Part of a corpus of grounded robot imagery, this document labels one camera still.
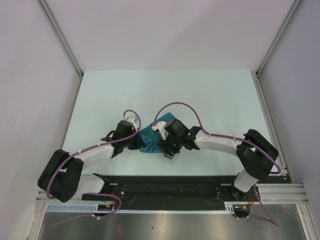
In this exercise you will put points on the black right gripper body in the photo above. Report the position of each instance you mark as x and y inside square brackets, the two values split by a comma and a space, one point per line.
[173, 143]

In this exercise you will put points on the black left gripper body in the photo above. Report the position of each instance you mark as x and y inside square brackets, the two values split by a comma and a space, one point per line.
[133, 142]

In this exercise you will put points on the teal satin napkin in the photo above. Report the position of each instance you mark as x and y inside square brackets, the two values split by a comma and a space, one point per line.
[151, 138]

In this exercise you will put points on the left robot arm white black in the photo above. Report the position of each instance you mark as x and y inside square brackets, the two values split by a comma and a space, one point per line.
[61, 177]

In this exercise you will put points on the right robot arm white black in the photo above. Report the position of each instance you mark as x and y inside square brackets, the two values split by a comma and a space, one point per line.
[256, 154]

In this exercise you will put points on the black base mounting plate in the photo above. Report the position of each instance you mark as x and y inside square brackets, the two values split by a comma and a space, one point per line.
[164, 185]

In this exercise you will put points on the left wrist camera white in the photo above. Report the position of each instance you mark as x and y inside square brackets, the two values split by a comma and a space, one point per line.
[133, 120]

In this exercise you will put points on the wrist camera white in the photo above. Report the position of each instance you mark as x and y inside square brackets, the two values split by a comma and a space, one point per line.
[159, 127]
[133, 120]

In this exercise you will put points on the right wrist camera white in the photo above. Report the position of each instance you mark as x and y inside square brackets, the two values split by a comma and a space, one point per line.
[159, 127]

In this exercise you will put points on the right aluminium side rail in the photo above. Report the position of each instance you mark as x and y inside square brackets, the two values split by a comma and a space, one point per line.
[270, 123]

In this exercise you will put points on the white slotted cable duct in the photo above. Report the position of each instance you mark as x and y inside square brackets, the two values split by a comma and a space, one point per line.
[96, 208]

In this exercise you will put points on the right aluminium corner post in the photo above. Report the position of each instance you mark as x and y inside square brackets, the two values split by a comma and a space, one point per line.
[278, 36]

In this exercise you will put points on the aluminium corner post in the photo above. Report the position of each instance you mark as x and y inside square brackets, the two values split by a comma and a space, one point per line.
[278, 36]
[58, 32]

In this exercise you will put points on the left aluminium corner post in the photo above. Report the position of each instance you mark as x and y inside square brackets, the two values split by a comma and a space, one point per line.
[58, 32]

